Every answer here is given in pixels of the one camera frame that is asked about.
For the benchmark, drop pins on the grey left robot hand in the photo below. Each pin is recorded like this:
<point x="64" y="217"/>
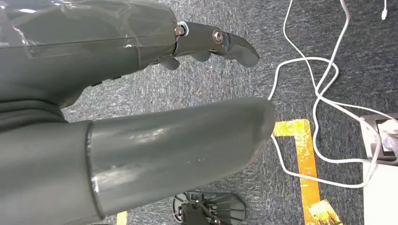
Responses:
<point x="93" y="56"/>

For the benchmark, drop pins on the yellow picture card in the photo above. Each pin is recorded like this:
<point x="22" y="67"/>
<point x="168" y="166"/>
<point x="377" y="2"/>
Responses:
<point x="325" y="216"/>

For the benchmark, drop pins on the ribbed grey left arm sleeve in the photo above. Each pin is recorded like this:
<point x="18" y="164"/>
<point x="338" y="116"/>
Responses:
<point x="21" y="115"/>

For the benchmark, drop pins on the short yellow tape piece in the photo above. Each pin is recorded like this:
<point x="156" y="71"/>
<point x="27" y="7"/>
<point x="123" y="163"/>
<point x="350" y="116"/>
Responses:
<point x="122" y="219"/>

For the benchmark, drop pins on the black round ribbed base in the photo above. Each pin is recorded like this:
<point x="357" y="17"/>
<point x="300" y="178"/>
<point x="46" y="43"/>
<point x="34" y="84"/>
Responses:
<point x="227" y="208"/>

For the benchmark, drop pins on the yellow floor tape strip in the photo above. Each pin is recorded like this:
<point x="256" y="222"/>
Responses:
<point x="306" y="155"/>

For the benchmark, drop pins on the white usb plug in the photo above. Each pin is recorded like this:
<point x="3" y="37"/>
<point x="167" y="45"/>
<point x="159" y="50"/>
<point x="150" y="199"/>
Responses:
<point x="384" y="14"/>

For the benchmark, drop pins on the white power plug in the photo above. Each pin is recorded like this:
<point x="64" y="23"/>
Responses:
<point x="390" y="133"/>

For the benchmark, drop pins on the white desk foot bar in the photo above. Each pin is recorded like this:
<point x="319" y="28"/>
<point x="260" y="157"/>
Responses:
<point x="382" y="198"/>

